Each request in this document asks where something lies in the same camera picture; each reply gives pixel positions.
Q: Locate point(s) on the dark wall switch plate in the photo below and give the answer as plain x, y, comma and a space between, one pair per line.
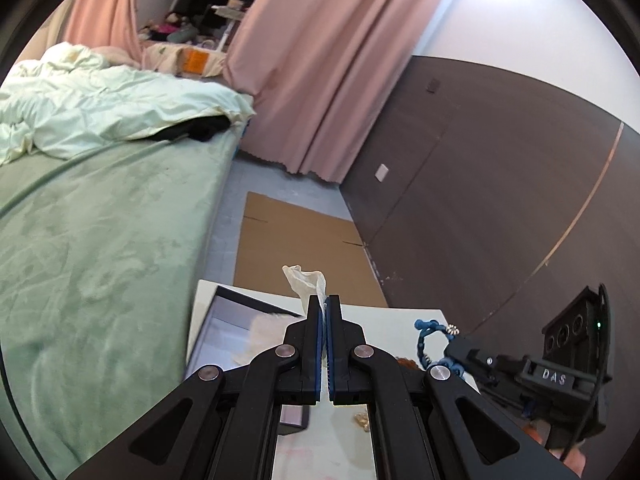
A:
432, 86

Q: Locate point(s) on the orange box on pillow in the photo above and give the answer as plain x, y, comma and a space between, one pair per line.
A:
194, 61

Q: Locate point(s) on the white wall socket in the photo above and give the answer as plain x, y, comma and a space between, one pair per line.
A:
381, 173

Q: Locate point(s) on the small gold beads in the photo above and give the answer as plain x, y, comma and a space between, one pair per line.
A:
362, 420

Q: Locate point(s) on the pink curtain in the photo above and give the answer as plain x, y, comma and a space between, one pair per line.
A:
319, 72
104, 23

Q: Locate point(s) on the pink curtain left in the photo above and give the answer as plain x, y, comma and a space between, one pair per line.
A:
104, 23

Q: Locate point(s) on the white tissue paper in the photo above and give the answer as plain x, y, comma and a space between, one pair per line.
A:
306, 284

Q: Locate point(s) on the white crumpled duvet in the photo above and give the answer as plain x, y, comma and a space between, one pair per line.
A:
73, 100

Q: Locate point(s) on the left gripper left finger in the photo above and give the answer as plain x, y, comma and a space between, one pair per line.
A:
302, 381

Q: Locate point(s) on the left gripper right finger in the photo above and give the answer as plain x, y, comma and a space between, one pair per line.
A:
346, 382

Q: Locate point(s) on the black jewelry box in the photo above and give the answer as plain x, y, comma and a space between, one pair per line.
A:
219, 332

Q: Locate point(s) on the pink curtain right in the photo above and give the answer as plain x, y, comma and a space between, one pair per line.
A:
319, 72

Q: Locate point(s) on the green bed blanket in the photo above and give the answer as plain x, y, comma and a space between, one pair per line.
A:
100, 256

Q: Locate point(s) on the flat brown cardboard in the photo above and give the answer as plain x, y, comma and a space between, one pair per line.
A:
275, 234

